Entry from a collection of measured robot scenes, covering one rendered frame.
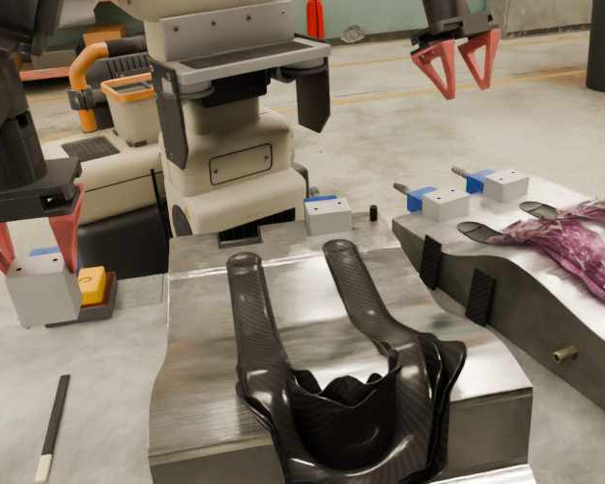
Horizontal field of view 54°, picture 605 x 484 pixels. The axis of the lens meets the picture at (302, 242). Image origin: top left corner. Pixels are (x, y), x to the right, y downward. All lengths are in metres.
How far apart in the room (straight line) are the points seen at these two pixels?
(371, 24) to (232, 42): 5.39
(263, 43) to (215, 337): 0.57
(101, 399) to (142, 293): 0.19
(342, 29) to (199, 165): 5.29
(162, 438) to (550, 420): 0.36
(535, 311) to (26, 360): 0.56
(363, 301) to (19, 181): 0.33
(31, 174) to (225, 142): 0.54
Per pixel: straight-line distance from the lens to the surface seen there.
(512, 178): 0.87
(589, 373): 0.63
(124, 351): 0.71
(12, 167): 0.53
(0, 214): 0.54
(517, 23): 6.42
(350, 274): 0.64
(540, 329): 0.65
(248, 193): 1.04
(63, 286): 0.57
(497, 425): 0.45
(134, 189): 1.27
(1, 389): 0.72
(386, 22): 6.38
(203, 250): 0.69
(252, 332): 0.57
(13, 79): 0.52
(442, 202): 0.79
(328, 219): 0.69
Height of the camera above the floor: 1.22
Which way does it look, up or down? 29 degrees down
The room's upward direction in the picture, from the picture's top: 4 degrees counter-clockwise
